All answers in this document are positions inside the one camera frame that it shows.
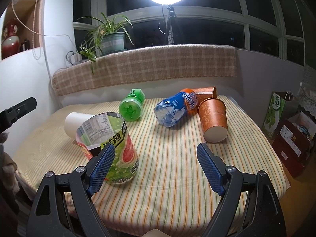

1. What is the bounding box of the wooden shelf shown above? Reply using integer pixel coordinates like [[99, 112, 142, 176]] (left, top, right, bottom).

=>
[[1, 0, 44, 60]]

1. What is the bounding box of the blue cut bottle cup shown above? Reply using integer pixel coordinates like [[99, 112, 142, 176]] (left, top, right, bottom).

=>
[[154, 88, 198, 127]]

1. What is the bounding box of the white lace cloth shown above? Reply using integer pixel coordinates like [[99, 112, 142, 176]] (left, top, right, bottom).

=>
[[298, 82, 316, 118]]

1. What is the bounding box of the orange paper cup front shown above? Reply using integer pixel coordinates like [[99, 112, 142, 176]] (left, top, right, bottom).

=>
[[198, 98, 228, 143]]

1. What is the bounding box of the orange paper cup back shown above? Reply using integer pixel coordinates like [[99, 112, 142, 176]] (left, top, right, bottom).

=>
[[182, 86, 217, 103]]

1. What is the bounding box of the red cardboard box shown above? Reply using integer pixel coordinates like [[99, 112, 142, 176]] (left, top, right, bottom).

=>
[[272, 112, 315, 178]]

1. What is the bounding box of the cut grapefruit label bottle cup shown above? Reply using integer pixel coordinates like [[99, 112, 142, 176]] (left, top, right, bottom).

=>
[[75, 112, 139, 183]]

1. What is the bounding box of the green cut bottle cup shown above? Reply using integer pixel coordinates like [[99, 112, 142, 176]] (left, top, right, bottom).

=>
[[119, 88, 146, 121]]

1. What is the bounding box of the green white shopping bag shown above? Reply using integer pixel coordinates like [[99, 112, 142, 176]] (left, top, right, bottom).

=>
[[262, 91, 299, 140]]

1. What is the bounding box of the white cable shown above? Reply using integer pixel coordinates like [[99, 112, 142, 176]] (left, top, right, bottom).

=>
[[11, 0, 77, 66]]

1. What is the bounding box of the white plastic cup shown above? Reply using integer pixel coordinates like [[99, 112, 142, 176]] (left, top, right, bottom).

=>
[[64, 112, 94, 139]]

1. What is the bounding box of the red white ceramic vase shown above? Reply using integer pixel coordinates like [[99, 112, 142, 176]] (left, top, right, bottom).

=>
[[1, 18, 20, 59]]

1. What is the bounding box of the striped yellow table cloth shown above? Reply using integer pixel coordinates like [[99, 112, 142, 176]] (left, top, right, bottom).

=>
[[13, 95, 289, 236]]

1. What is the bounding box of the plaid beige towel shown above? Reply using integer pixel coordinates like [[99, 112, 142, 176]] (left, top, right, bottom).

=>
[[51, 44, 237, 96]]

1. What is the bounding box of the orange paper cup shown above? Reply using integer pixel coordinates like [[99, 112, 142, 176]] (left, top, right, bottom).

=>
[[182, 86, 217, 103], [198, 98, 228, 143]]

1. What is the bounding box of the potted spider plant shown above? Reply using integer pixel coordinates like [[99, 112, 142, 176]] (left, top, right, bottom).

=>
[[77, 12, 133, 73]]

